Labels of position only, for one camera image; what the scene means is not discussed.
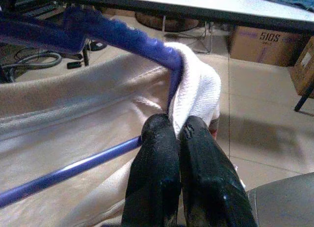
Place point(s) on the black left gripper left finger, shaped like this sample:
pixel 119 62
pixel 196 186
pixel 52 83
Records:
pixel 154 175

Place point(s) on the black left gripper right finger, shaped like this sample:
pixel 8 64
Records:
pixel 208 182

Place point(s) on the white crinkled cloth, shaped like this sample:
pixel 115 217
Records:
pixel 198 89

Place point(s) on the beige fleece garment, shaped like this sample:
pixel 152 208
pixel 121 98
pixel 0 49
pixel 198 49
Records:
pixel 61 109

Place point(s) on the violet hanger with fuzzy shoulders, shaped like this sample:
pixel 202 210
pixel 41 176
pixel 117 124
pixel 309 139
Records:
pixel 137 37

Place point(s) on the dark grey padded seat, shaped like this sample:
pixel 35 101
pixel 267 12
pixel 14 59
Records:
pixel 287 205

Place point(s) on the black power adapter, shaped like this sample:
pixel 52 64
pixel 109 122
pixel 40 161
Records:
pixel 74 65

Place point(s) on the cardboard box with purple print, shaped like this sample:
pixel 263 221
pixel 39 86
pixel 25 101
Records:
pixel 257 47

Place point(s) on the plain cardboard box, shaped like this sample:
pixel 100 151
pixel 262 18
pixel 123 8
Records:
pixel 305 65

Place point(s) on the dark round stand base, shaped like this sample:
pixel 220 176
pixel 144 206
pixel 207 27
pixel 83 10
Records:
pixel 147 21

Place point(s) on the black power strip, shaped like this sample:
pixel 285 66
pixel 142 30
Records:
pixel 41 10

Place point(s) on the black post with round base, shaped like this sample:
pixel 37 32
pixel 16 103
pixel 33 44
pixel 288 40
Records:
pixel 96 45

